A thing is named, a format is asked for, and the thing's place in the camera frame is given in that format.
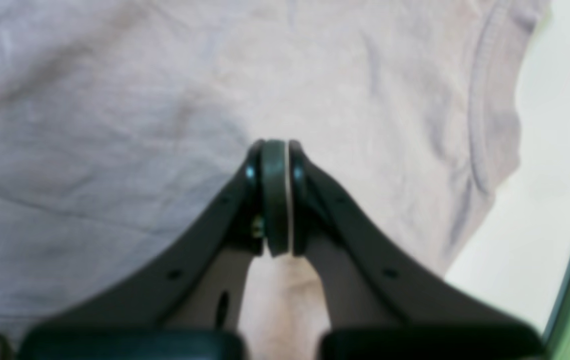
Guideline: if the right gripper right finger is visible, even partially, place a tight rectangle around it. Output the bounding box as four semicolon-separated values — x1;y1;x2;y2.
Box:
289;141;543;360

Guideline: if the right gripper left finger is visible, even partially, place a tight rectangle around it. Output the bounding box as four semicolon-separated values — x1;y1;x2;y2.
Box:
18;140;290;360

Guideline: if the mauve pink t-shirt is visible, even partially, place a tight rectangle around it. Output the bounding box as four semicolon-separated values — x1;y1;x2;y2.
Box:
0;0;549;360

